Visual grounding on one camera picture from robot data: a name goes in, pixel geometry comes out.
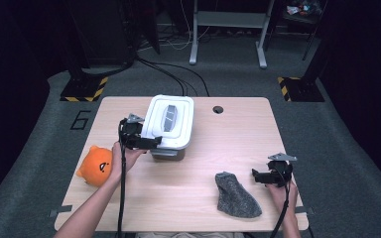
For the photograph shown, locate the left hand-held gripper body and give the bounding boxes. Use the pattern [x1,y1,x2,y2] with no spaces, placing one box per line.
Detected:
[118,113,147,151]

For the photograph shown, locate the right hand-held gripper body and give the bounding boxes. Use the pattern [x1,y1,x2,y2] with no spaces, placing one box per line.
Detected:
[266,152,298,187]

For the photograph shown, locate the grey fuzzy cloth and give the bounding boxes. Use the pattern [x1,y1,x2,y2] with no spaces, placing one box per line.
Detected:
[214,171,263,219]

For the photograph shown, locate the orange plush toy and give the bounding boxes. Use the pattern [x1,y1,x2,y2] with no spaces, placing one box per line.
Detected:
[75,145,113,188]

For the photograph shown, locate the person's right hand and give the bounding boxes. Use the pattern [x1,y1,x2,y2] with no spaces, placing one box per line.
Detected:
[266,180,300,212]

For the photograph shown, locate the person's left hand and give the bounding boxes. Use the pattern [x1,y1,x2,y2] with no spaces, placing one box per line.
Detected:
[111,141,147,181]

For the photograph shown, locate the grey tape strip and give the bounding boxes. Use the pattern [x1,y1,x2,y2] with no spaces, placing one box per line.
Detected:
[297,205,316,216]
[49,204,73,218]

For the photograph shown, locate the black stand striped base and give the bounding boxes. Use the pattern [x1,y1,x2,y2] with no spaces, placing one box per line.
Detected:
[60,65,109,103]
[277,33,328,103]

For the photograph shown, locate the black equipment cabinet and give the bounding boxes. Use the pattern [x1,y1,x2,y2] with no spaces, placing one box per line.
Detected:
[63,0,162,67]

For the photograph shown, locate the colourful clutter on shelf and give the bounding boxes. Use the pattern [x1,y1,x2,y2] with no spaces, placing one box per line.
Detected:
[286,1,321,17]

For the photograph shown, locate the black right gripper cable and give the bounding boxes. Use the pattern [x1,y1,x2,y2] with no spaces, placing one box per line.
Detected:
[271,167,294,238]

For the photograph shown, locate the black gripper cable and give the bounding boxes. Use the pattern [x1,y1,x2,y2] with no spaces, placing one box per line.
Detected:
[116,119,129,238]
[271,167,294,238]

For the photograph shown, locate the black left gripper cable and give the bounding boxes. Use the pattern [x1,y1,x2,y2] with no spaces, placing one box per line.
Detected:
[116,119,129,238]

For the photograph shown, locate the black floor cables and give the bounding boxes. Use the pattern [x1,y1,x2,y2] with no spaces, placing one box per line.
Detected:
[135,56,211,97]

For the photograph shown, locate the white floor cable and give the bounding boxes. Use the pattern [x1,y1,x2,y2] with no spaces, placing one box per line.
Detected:
[168,0,212,52]

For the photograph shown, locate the white metal desk frame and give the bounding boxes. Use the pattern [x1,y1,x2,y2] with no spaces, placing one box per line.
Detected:
[189,0,276,69]

